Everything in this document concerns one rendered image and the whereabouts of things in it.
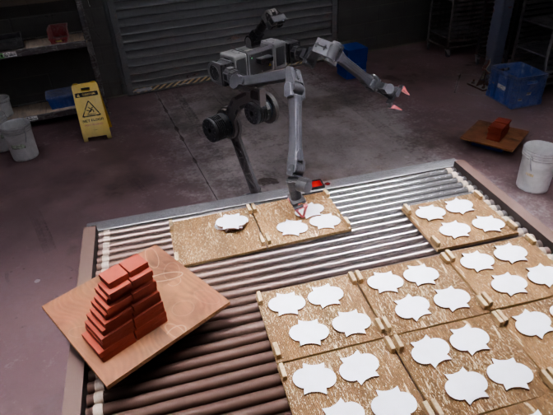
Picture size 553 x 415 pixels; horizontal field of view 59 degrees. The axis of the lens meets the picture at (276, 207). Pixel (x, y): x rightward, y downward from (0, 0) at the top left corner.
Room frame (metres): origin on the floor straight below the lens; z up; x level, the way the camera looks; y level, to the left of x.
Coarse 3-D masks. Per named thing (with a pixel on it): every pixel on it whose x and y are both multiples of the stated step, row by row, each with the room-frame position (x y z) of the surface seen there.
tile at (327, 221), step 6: (318, 216) 1.94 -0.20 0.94; (324, 216) 1.93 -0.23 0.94; (330, 216) 1.93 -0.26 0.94; (312, 222) 1.88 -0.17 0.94; (318, 222) 1.88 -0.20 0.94; (324, 222) 1.88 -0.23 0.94; (330, 222) 1.88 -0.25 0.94; (336, 222) 1.87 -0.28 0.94; (318, 228) 1.83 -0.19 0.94; (324, 228) 1.84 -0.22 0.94; (330, 228) 1.84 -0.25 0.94
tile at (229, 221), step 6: (228, 216) 1.94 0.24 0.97; (234, 216) 1.94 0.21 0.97; (216, 222) 1.89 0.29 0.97; (222, 222) 1.89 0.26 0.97; (228, 222) 1.89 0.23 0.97; (234, 222) 1.89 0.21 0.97; (240, 222) 1.88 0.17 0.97; (246, 222) 1.89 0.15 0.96; (228, 228) 1.85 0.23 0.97; (234, 228) 1.84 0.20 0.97
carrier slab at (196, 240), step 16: (240, 208) 2.05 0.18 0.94; (176, 224) 1.95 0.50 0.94; (192, 224) 1.94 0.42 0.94; (208, 224) 1.93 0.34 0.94; (256, 224) 1.91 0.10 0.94; (176, 240) 1.81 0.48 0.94; (192, 240) 1.81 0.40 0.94; (208, 240) 1.80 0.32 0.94; (224, 240) 1.79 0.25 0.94; (240, 240) 1.79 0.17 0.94; (256, 240) 1.78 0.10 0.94; (192, 256) 1.69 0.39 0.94; (208, 256) 1.68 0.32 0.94; (224, 256) 1.68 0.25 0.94
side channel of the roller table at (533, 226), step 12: (456, 168) 2.36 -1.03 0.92; (468, 168) 2.30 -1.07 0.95; (480, 180) 2.17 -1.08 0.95; (492, 192) 2.05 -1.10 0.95; (504, 204) 1.95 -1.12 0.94; (516, 204) 1.93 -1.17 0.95; (516, 216) 1.86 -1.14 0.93; (528, 216) 1.83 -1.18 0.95; (528, 228) 1.77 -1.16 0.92; (540, 228) 1.73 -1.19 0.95; (552, 240) 1.64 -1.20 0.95; (552, 252) 1.61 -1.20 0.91
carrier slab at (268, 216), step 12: (264, 204) 2.08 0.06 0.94; (276, 204) 2.07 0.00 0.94; (288, 204) 2.06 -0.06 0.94; (324, 204) 2.04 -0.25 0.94; (264, 216) 1.97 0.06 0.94; (276, 216) 1.97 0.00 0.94; (288, 216) 1.96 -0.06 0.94; (336, 216) 1.94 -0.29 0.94; (264, 228) 1.87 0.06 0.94; (312, 228) 1.85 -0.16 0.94; (336, 228) 1.84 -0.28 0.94; (348, 228) 1.83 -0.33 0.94; (276, 240) 1.77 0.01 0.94; (288, 240) 1.76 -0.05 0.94; (300, 240) 1.77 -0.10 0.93
